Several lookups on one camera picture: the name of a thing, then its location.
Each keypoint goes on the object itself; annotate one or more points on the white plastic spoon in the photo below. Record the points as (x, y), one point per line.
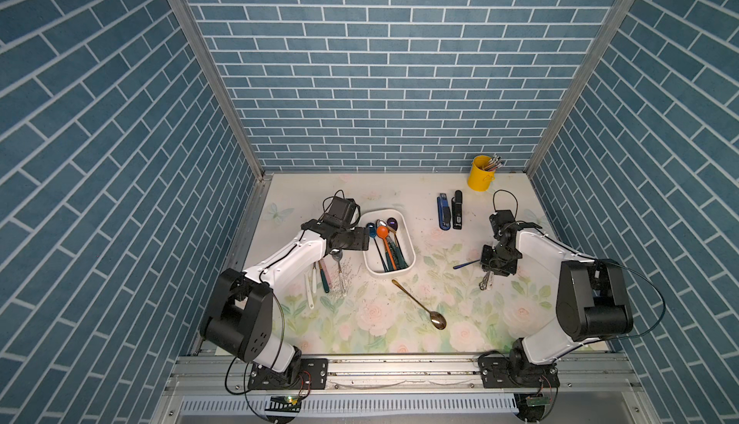
(309, 288)

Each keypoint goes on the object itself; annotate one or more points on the black stapler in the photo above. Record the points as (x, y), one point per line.
(457, 210)

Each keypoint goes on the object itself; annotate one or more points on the green handled spoon left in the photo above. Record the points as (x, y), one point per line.
(324, 277)

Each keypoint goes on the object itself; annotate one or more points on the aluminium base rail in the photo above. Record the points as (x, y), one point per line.
(433, 373)

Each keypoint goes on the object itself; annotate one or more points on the white plastic storage box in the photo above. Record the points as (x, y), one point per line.
(371, 258)

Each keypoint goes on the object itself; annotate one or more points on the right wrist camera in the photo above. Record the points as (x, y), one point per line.
(500, 220)

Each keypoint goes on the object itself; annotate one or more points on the blue stapler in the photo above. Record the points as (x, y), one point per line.
(444, 212)

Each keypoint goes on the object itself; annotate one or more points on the yellow pen cup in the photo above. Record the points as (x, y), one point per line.
(480, 178)

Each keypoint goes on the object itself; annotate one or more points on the silver spoon clear handle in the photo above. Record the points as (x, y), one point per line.
(337, 255)
(485, 282)

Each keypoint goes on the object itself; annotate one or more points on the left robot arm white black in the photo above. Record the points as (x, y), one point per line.
(239, 314)

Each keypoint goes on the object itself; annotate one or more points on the blue metal spoon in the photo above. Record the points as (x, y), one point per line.
(373, 235)

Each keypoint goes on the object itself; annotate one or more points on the gold long spoon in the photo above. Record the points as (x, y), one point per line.
(436, 318)

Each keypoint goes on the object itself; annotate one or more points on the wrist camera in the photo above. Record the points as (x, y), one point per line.
(500, 220)
(341, 213)

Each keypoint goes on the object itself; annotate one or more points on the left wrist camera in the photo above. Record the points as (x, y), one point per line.
(341, 213)

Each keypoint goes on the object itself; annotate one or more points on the teal handled spoon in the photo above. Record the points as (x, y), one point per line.
(400, 259)
(391, 245)

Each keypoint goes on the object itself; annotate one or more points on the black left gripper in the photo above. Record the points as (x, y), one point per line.
(361, 238)

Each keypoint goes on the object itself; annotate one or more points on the orange plastic spoon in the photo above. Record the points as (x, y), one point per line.
(383, 234)

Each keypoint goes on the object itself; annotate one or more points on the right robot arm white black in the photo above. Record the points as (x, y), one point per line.
(591, 302)

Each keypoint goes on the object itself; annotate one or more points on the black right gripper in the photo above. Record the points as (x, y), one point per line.
(507, 268)

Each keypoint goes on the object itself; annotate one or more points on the rainbow iridescent spoon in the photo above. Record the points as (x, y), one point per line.
(465, 264)

